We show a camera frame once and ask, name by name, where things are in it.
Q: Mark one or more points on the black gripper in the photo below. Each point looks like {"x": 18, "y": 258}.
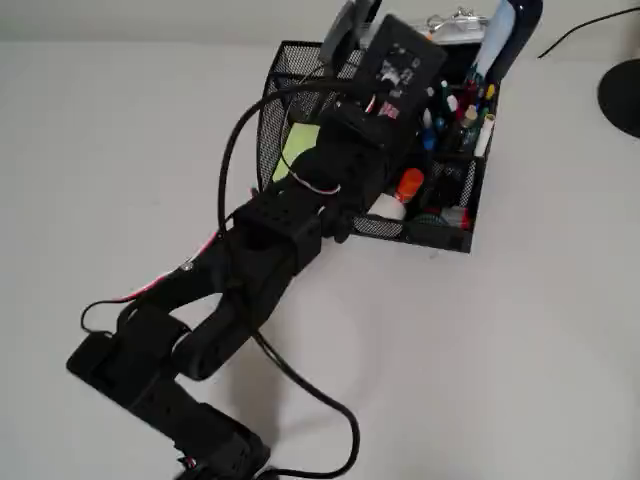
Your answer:
{"x": 361, "y": 131}

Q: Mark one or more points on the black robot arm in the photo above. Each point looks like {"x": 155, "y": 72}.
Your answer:
{"x": 235, "y": 280}

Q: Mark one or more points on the white round eraser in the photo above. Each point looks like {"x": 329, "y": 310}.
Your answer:
{"x": 390, "y": 206}

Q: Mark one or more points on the green sticky note pad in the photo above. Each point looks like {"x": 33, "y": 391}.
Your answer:
{"x": 295, "y": 145}

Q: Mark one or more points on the orange cap glue stick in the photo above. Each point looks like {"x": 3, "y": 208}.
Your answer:
{"x": 410, "y": 182}

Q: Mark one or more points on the blue cap pen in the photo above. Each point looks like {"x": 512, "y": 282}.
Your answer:
{"x": 429, "y": 139}

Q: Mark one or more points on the white cap pen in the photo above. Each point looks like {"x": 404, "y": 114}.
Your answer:
{"x": 452, "y": 102}

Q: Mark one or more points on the black mesh desk organizer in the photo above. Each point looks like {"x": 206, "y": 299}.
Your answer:
{"x": 450, "y": 235}

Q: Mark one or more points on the white paper tube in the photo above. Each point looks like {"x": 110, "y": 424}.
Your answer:
{"x": 485, "y": 134}

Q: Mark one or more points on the yellow cap pen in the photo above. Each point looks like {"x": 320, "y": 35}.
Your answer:
{"x": 490, "y": 91}

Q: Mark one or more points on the black round lamp base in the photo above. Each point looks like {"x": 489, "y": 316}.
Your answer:
{"x": 622, "y": 97}

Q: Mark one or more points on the black camera box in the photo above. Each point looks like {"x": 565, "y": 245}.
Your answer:
{"x": 400, "y": 65}

